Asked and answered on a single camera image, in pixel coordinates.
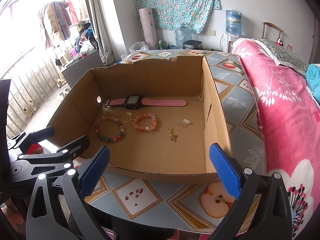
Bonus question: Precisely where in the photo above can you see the hanging clothes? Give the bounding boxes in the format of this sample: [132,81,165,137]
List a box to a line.
[37,0,80,49]

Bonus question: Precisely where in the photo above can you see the multicolour glass bead bracelet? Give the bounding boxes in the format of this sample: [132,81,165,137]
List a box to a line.
[94,116,126,142]

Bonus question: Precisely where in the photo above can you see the balcony railing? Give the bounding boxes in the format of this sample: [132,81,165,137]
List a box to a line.
[0,47,63,135]

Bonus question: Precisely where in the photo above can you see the brown cardboard box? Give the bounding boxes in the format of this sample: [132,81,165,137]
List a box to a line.
[46,55,234,183]

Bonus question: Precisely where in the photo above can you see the pink floral blanket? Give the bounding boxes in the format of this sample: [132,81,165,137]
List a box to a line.
[231,37,320,240]

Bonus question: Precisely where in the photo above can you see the grey curtain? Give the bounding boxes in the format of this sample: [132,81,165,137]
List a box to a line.
[82,0,115,64]

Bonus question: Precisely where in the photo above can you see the grey trash bin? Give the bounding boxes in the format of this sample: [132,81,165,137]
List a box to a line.
[183,40,203,50]

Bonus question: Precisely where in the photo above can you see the fruit print tablecloth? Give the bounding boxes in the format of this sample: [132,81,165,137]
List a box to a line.
[75,49,268,233]

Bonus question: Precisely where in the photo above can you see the grey cabinet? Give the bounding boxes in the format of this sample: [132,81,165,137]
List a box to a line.
[61,49,104,88]

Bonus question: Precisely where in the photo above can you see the pink strap digital watch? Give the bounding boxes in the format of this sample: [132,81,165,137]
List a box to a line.
[104,95,187,110]

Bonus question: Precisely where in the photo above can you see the blue dispenser water bottle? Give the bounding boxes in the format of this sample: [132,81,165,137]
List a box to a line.
[225,9,243,37]

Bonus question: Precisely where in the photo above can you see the wooden chair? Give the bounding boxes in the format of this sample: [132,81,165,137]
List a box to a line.
[261,22,284,40]

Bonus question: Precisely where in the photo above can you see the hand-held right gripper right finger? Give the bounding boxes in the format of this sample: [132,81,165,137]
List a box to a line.
[209,142,295,240]

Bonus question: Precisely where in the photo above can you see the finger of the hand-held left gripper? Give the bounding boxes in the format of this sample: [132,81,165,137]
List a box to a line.
[9,135,90,188]
[7,126,56,156]

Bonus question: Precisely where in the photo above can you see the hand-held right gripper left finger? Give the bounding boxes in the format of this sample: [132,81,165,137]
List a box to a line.
[26,145,111,240]

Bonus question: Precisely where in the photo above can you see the gold chain with silver clasp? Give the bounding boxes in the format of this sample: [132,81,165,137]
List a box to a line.
[176,119,193,130]

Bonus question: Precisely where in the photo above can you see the pink orange bead bracelet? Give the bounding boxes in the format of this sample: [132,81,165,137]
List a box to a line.
[132,113,158,132]

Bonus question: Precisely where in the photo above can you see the pink paper roll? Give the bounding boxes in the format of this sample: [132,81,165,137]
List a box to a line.
[139,7,157,50]

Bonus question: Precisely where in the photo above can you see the grey lace cloth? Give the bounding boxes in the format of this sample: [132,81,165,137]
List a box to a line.
[252,38,309,75]

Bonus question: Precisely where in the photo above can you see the pink phone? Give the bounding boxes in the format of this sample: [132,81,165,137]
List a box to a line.
[101,227,118,240]

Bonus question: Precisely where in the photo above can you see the empty clear water bottle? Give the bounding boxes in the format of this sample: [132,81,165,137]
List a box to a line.
[174,22,192,50]

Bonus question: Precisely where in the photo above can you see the pile of clothes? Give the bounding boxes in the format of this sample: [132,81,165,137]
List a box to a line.
[75,24,98,53]

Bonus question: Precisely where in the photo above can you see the teal floral wall cloth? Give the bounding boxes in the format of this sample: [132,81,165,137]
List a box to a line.
[135,0,221,34]

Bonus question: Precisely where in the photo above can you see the gold butterfly chain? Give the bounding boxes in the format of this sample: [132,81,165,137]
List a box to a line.
[167,127,179,142]

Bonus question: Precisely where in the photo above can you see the white plastic bag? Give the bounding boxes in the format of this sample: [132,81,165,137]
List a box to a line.
[129,41,150,59]

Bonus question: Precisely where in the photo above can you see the red carton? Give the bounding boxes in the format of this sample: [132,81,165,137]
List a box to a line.
[25,142,52,155]

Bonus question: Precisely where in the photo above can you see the white water dispenser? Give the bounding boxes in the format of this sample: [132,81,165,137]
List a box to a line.
[222,32,238,53]

